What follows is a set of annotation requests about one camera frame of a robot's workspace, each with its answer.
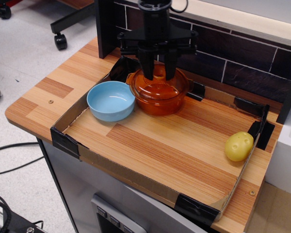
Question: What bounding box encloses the dark brick backsplash panel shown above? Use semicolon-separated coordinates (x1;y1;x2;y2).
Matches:
95;0;291;124

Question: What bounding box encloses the black floor cable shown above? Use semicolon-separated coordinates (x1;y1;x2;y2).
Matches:
0;142;45;177

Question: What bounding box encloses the orange transparent pot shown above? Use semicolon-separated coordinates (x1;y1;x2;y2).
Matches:
126;65;194;116

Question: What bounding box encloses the cardboard fence with black tape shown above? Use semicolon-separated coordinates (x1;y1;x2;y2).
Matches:
50;55;276;228

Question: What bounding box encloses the yellow plastic potato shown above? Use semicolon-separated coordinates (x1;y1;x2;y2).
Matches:
225;132;254;162

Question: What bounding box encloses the light blue bowl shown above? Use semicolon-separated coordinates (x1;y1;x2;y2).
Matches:
86;81;135;122

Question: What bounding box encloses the black cable bundle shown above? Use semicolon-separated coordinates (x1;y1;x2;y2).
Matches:
0;191;44;233

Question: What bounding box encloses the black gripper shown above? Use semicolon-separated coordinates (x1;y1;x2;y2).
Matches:
117;0;198;80

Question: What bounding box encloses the orange transparent pot lid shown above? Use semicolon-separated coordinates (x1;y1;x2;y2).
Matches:
126;65;194;100

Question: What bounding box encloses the black chair base with casters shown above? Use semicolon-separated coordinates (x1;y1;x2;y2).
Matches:
0;0;97;51

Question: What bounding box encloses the grey toy oven front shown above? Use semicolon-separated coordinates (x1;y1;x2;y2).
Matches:
91;194;146;233

